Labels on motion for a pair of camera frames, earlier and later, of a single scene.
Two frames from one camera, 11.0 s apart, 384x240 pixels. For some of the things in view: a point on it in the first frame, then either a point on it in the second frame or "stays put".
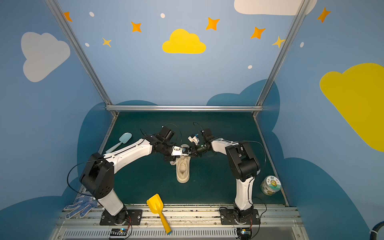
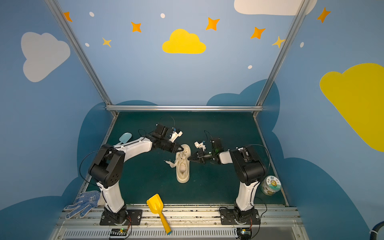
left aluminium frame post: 57,12 stays put
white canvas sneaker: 183,168 stays put
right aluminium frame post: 300,12 stays put
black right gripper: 194,150 -> 205,157
